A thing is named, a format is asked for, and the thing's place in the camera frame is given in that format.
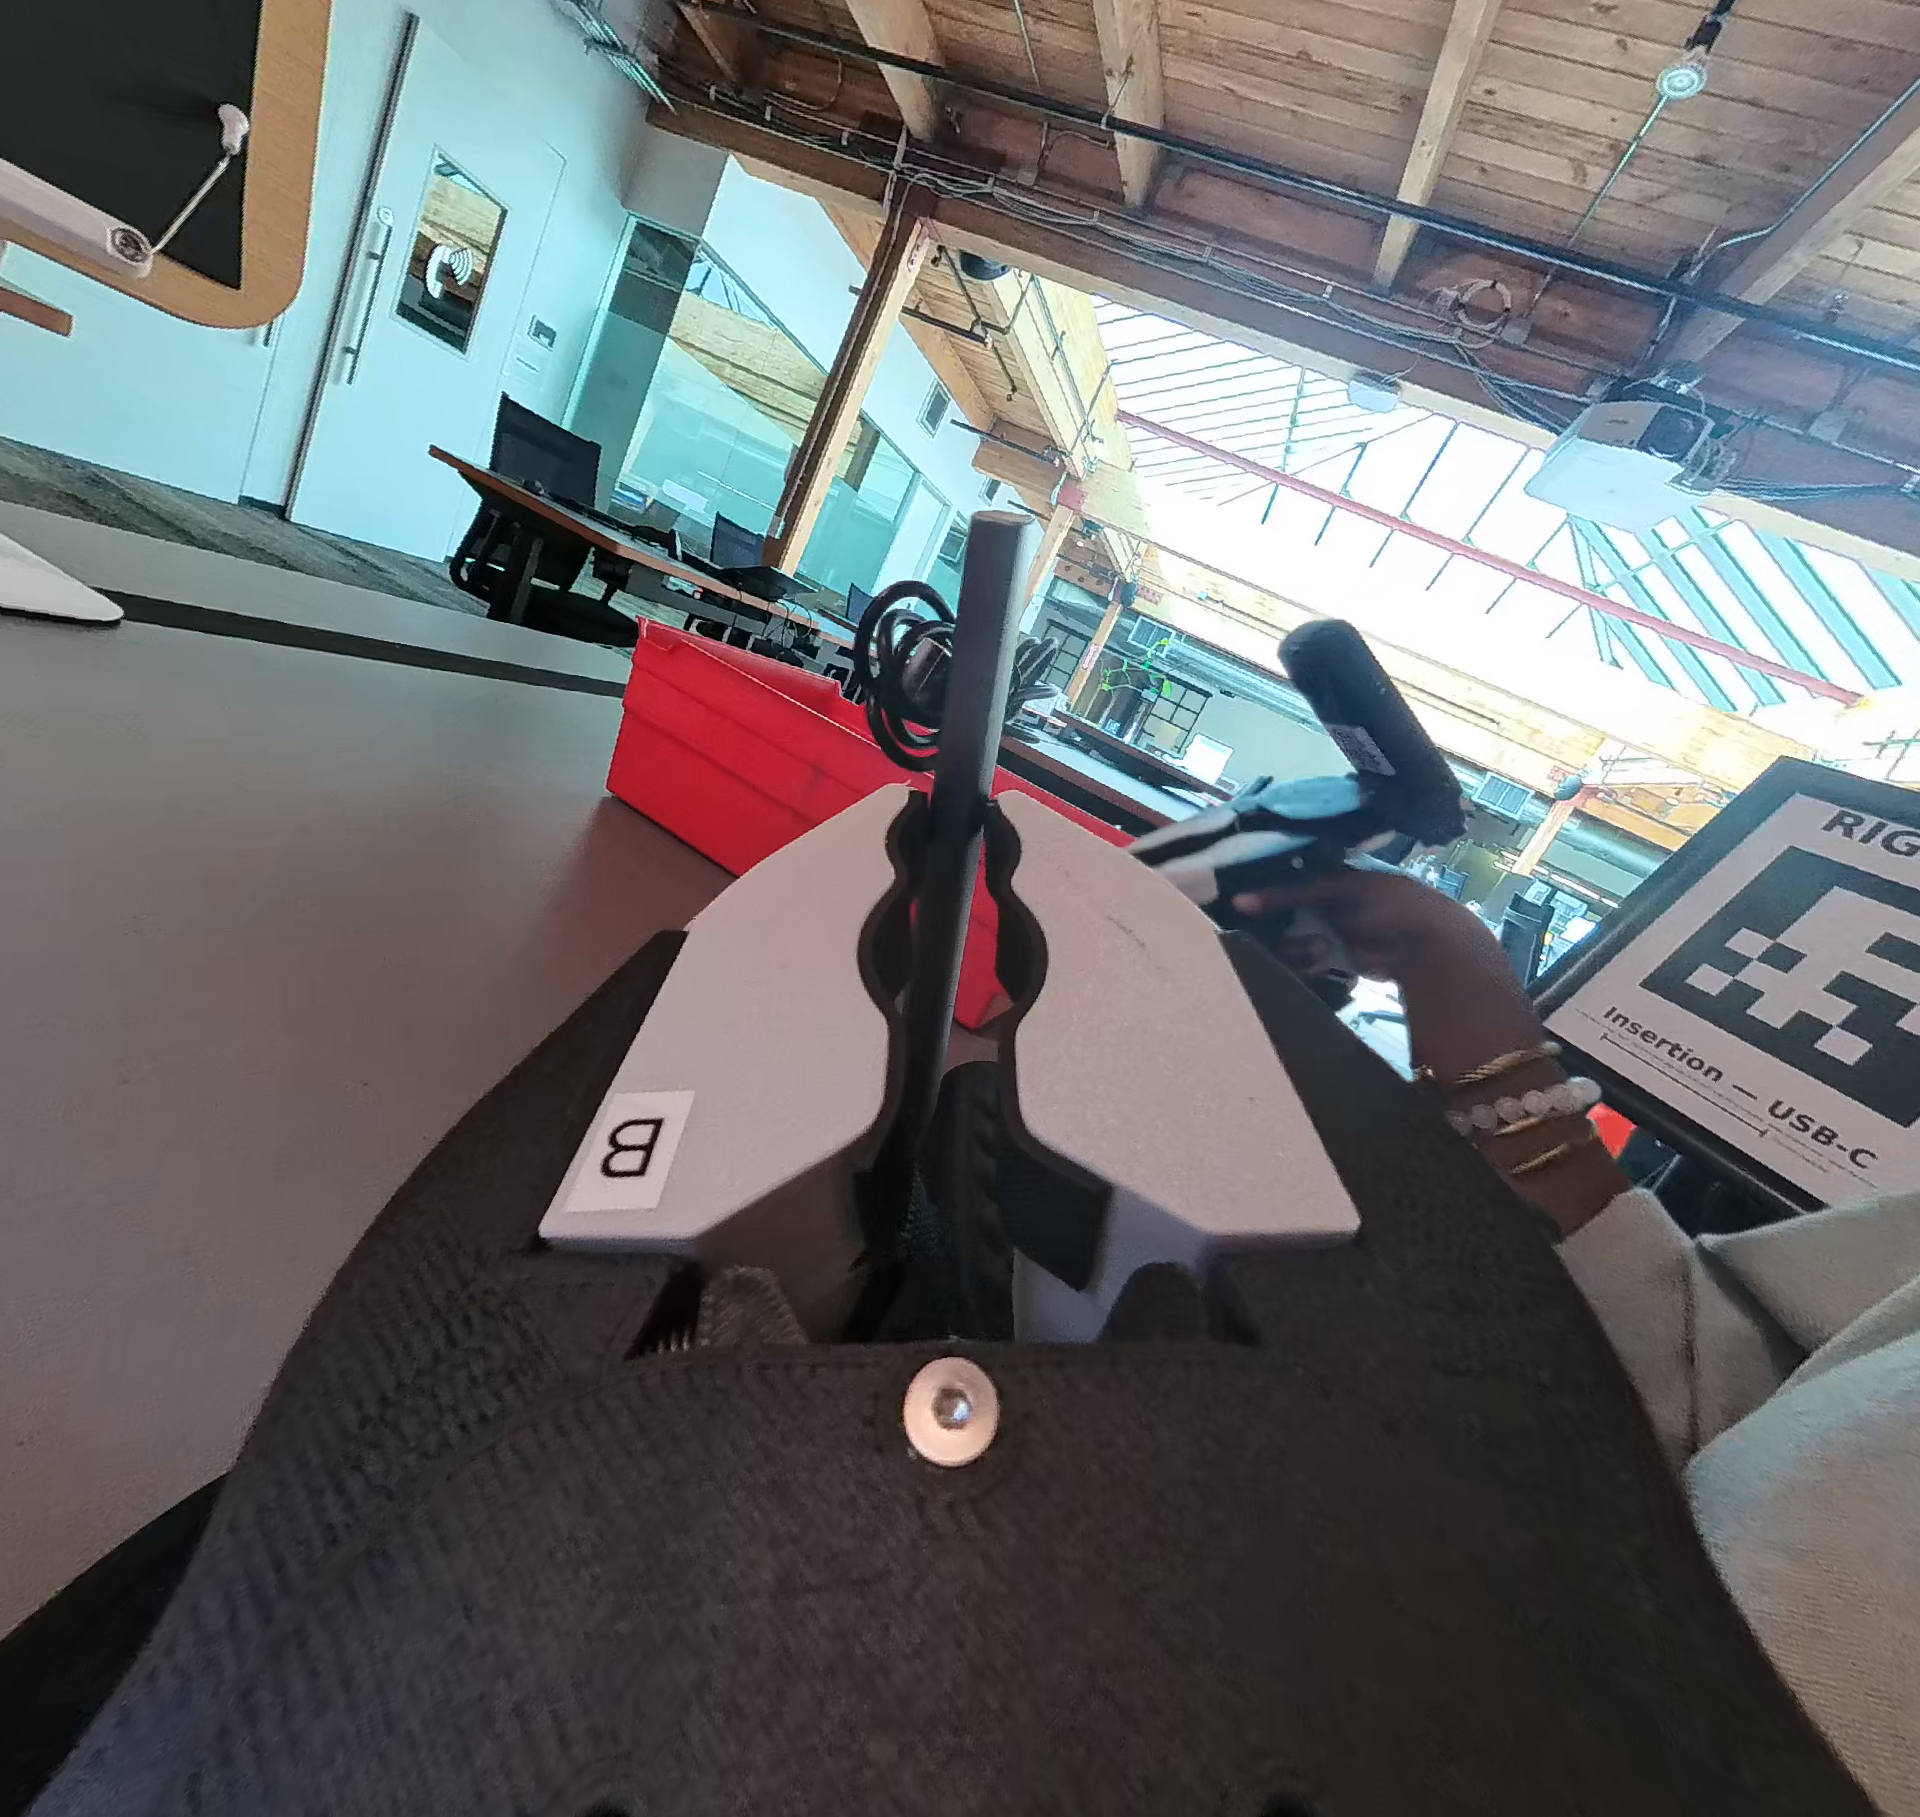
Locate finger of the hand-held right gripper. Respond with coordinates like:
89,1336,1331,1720
1177,839,1356,920
1129,793,1360,868

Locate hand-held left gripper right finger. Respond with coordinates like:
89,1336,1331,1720
991,792,1363,1340

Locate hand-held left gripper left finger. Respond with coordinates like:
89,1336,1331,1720
537,784,919,1270

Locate red plastic bin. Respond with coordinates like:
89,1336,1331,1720
607,617,1141,1031

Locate grey usb hub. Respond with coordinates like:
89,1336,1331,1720
900,508,1036,1099

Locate person's right forearm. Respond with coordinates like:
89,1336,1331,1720
1432,1053,1920,1817

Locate person's right hand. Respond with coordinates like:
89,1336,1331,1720
1230,855,1535,1085

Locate white ceiling projector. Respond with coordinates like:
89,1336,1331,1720
1524,399,1719,526

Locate printed marker sign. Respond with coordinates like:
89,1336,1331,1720
1530,756,1920,1218

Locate row of wooden top desks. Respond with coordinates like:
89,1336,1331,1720
429,438,843,648

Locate black office chair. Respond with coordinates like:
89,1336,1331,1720
450,395,605,612

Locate white double door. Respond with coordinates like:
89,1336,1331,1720
285,16,571,522

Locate white tabletop stand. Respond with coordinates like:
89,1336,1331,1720
0,105,249,626

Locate wrist bracelets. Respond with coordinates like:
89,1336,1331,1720
1410,1040,1605,1177

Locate black board wooden frame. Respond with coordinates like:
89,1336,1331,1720
0,0,336,334

